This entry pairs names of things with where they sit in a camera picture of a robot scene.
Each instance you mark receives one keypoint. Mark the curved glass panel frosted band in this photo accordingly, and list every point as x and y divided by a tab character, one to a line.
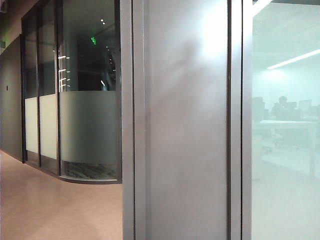
90	115

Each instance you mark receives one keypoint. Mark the green illuminated exit sign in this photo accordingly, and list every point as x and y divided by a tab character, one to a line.
93	40

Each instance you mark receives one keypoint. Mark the narrow glass panel frosted band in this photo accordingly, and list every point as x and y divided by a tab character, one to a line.
48	117
31	117

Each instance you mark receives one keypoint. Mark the seated person dark hair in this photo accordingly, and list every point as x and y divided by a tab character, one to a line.
282	106

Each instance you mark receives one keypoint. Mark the white office desk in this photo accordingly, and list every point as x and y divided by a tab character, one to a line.
287	122

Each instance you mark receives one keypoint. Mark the dark computer monitor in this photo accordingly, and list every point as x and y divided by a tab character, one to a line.
291	107
305	105

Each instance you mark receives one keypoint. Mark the large frosted glass pane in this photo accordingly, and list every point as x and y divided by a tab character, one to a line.
287	180

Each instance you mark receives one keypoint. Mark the long ceiling light strip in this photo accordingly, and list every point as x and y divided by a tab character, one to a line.
293	60

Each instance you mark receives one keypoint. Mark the hanging green ceiling sign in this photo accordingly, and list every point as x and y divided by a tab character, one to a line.
3	43

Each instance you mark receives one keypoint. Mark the grey metal wall panel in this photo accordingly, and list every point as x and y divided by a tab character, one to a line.
182	125

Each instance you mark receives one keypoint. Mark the dark metal frame post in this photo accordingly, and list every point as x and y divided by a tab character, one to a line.
235	125
127	125

